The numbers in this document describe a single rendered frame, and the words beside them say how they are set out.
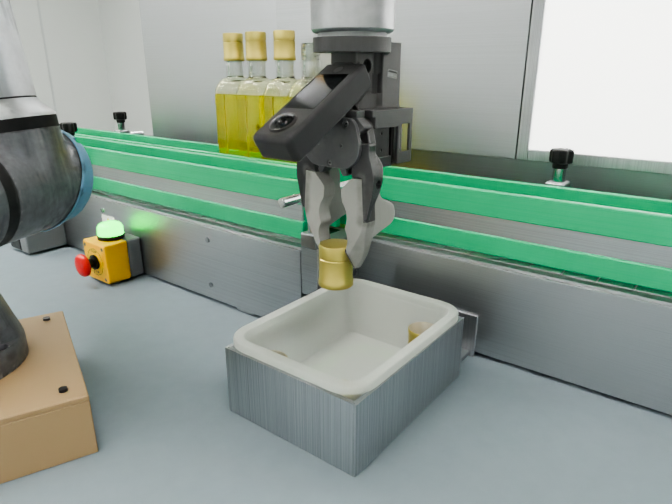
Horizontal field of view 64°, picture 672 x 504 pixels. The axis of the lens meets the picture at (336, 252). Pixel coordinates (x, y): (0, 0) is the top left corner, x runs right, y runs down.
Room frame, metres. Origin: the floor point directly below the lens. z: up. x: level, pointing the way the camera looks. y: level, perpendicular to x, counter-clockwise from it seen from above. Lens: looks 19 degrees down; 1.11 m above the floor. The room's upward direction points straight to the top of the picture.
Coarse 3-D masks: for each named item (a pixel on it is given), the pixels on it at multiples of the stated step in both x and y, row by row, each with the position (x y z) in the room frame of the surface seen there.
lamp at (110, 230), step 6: (102, 222) 0.89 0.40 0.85; (108, 222) 0.89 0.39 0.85; (114, 222) 0.89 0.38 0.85; (102, 228) 0.88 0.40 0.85; (108, 228) 0.88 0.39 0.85; (114, 228) 0.88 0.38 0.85; (120, 228) 0.89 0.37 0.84; (102, 234) 0.88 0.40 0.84; (108, 234) 0.88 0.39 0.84; (114, 234) 0.88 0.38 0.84; (120, 234) 0.89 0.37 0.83; (102, 240) 0.88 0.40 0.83; (108, 240) 0.87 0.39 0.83; (114, 240) 0.88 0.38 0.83
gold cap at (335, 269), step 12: (324, 240) 0.51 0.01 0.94; (336, 240) 0.51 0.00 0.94; (324, 252) 0.49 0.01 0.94; (336, 252) 0.49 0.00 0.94; (324, 264) 0.49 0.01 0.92; (336, 264) 0.49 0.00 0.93; (348, 264) 0.49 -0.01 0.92; (324, 276) 0.49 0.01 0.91; (336, 276) 0.49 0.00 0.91; (348, 276) 0.49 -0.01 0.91; (324, 288) 0.49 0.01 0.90; (336, 288) 0.49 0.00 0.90
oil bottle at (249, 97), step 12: (240, 84) 0.92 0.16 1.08; (252, 84) 0.90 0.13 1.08; (264, 84) 0.91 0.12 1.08; (240, 96) 0.92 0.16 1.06; (252, 96) 0.90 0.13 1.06; (240, 108) 0.92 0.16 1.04; (252, 108) 0.90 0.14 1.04; (240, 120) 0.92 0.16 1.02; (252, 120) 0.90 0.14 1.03; (240, 132) 0.92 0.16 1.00; (252, 132) 0.90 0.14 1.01; (240, 144) 0.92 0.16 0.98; (252, 144) 0.90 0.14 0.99; (252, 156) 0.90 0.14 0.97
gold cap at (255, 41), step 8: (248, 32) 0.92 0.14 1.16; (256, 32) 0.91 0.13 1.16; (264, 32) 0.92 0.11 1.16; (248, 40) 0.92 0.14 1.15; (256, 40) 0.92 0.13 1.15; (264, 40) 0.92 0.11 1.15; (248, 48) 0.92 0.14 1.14; (256, 48) 0.91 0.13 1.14; (264, 48) 0.92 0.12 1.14; (248, 56) 0.92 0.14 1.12; (256, 56) 0.91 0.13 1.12; (264, 56) 0.92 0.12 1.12
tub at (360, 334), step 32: (352, 288) 0.65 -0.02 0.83; (384, 288) 0.63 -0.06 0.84; (256, 320) 0.54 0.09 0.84; (288, 320) 0.56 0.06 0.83; (320, 320) 0.61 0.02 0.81; (352, 320) 0.65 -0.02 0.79; (384, 320) 0.62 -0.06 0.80; (416, 320) 0.60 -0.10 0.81; (448, 320) 0.54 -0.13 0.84; (256, 352) 0.47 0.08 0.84; (288, 352) 0.56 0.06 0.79; (320, 352) 0.59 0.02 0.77; (352, 352) 0.59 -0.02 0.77; (384, 352) 0.59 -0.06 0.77; (416, 352) 0.48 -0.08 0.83; (320, 384) 0.42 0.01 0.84; (352, 384) 0.41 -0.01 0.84
